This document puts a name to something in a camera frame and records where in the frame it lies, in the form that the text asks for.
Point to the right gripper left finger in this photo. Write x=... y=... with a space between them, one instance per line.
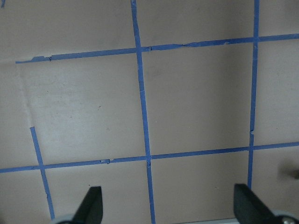
x=90 y=210

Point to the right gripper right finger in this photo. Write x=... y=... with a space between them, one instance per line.
x=249 y=209

